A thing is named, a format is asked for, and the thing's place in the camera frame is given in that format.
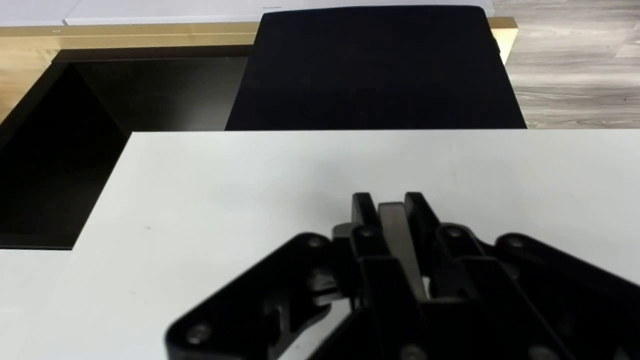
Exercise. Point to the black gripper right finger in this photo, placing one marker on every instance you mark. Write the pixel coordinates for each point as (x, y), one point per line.
(522, 299)

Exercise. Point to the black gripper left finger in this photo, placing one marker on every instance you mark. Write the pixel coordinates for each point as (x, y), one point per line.
(371, 262)

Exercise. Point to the white drawer front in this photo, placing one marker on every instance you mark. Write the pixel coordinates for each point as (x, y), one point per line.
(184, 212)

